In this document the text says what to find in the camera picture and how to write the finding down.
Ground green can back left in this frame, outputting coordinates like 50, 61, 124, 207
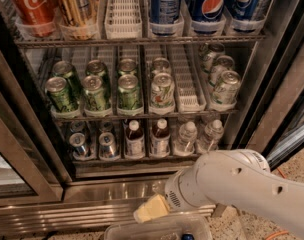
52, 61, 82, 100

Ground clear water bottle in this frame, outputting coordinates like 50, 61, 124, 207
174, 121, 197, 156
197, 119, 224, 154

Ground white can right middle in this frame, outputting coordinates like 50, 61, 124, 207
208, 55, 235, 87

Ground white can right front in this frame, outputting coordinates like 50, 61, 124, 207
211, 70, 241, 105

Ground orange cable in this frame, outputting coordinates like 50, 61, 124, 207
265, 167, 290, 240

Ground blue pepsi can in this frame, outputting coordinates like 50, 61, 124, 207
227, 0, 272, 33
149, 0, 181, 36
189, 0, 224, 34

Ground fridge door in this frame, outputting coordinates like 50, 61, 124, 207
0, 49, 64, 209
248, 37, 304, 170

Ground white can right back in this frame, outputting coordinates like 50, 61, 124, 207
198, 43, 225, 74

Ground steel fridge base grille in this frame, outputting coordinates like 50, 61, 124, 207
0, 172, 238, 237

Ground clear water bottle right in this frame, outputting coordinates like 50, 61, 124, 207
197, 119, 224, 154

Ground green can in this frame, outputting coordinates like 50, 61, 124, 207
117, 58, 138, 76
52, 61, 82, 100
85, 59, 111, 96
118, 74, 142, 110
82, 75, 111, 112
45, 77, 78, 113

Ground silver blue can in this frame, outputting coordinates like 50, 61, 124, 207
99, 132, 119, 161
69, 132, 90, 158
69, 121, 90, 138
99, 121, 114, 133

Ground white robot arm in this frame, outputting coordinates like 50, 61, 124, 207
133, 149, 304, 240

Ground blue Pepsi can middle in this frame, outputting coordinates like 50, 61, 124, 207
189, 0, 224, 34

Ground green can front left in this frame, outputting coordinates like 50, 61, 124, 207
45, 77, 78, 113

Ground clear plastic bin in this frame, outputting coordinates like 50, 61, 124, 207
104, 214, 213, 240

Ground empty white tray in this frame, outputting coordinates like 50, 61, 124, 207
104, 0, 142, 39
167, 45, 206, 113

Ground blue Pepsi can left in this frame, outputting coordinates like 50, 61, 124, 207
149, 0, 181, 36

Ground gold soda can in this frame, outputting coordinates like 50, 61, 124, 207
58, 0, 97, 40

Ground empty white top tray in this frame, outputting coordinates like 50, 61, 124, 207
104, 0, 142, 39

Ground blue Pepsi can right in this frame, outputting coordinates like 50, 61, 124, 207
227, 0, 272, 33

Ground silver blue can back left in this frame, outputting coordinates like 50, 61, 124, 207
69, 121, 90, 138

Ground white diet can back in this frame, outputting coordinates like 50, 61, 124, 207
150, 57, 171, 78

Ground clear water bottle left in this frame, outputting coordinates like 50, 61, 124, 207
174, 121, 197, 156

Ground red Coca-Cola can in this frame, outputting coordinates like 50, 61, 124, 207
11, 0, 55, 37

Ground white diet can front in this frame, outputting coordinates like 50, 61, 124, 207
151, 73, 175, 108

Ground empty white middle tray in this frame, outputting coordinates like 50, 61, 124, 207
167, 45, 206, 113

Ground silver blue can front left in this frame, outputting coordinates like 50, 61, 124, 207
69, 132, 90, 158

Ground fridge door right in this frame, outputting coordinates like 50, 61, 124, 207
248, 37, 304, 170

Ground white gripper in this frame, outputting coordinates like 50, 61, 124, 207
133, 168, 201, 223

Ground white diet can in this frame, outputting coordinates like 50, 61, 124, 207
151, 73, 175, 108
150, 57, 171, 78

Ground brown drink bottle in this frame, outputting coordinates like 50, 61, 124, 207
126, 120, 145, 159
150, 118, 170, 158

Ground fridge door left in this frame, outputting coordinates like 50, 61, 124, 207
0, 49, 64, 209

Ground blue bottle cap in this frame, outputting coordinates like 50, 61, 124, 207
181, 233, 195, 240

